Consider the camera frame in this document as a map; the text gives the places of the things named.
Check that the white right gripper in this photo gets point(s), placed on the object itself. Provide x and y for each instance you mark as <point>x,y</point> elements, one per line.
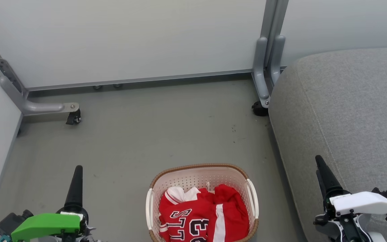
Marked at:
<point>361,203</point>

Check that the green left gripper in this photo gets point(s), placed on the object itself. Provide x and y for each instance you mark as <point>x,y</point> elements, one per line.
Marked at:
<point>45,225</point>

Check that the red white-striped basketball shorts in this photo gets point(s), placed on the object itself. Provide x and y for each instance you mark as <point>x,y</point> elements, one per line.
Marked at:
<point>230,211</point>

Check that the red Bulls basketball jersey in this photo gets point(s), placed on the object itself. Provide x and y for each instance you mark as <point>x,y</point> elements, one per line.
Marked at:
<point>180,218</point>

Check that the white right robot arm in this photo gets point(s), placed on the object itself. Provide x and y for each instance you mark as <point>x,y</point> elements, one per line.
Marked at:
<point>376,237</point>

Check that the grey fabric sofa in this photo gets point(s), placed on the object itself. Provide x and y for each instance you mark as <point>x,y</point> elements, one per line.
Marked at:
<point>348,117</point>

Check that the black caster wheel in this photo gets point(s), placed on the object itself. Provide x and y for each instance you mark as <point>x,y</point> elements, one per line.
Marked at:
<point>259,109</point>
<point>74,118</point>

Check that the grey metal partition leg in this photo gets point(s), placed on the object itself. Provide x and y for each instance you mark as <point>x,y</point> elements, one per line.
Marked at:
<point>264,67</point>
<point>35,107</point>

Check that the white perforated laundry basket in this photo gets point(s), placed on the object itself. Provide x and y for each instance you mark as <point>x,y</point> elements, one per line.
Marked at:
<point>197,174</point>

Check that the grey partition bottom rail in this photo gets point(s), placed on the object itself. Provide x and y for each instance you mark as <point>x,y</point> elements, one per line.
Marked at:
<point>139,80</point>

